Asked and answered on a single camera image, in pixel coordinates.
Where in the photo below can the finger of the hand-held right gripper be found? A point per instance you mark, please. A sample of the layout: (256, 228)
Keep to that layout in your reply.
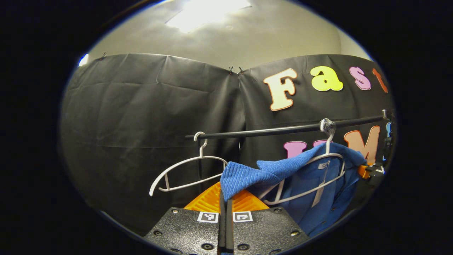
(375, 173)

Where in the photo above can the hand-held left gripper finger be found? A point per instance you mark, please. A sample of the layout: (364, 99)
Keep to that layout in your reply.
(222, 230)
(229, 230)

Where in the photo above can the blue shirt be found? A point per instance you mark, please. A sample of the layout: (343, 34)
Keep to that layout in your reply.
(247, 175)

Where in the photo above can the white hanger with taped hook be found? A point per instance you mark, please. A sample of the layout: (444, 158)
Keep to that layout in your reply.
(328, 145)

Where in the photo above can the plain white hanger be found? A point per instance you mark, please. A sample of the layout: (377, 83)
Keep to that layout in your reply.
(201, 152)

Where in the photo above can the black clothes rack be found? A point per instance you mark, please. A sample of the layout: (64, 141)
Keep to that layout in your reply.
(269, 131)

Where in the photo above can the black backdrop cloth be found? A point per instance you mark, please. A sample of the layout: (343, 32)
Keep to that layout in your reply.
(141, 124)

